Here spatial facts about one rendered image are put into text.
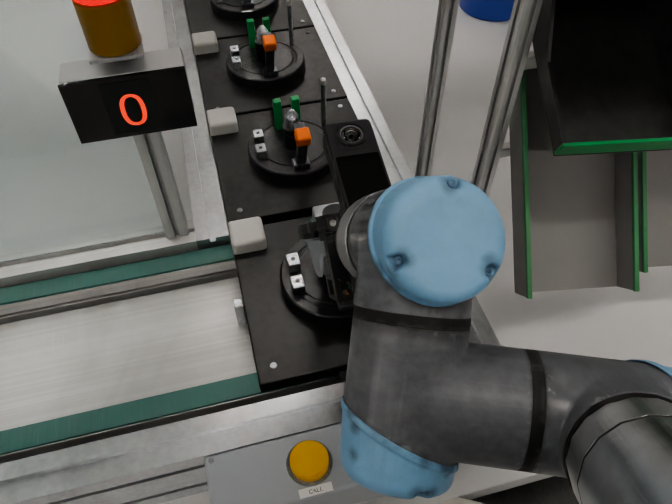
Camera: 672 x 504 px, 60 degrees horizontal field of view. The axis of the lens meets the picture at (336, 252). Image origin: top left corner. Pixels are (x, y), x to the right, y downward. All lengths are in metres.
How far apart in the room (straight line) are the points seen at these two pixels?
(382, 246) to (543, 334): 0.58
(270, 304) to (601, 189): 0.42
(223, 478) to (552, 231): 0.47
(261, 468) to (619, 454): 0.41
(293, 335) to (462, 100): 0.70
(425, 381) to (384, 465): 0.05
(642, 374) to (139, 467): 0.48
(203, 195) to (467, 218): 0.61
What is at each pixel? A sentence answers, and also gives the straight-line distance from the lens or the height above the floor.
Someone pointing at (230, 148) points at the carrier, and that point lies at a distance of 0.94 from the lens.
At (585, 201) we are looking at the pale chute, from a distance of 0.77.
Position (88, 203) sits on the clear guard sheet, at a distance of 0.80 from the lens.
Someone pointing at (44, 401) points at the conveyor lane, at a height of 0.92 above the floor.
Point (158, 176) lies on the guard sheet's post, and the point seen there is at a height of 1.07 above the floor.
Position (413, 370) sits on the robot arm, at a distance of 0.35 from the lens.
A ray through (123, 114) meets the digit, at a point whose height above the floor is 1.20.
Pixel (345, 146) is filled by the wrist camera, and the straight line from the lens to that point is 0.54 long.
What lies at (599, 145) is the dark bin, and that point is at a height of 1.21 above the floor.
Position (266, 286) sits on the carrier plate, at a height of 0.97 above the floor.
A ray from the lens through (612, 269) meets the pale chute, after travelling 0.79.
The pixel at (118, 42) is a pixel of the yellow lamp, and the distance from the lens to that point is 0.61.
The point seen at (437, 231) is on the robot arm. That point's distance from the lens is 0.33.
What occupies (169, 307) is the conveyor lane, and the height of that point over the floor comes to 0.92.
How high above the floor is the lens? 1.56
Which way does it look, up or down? 50 degrees down
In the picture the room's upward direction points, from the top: straight up
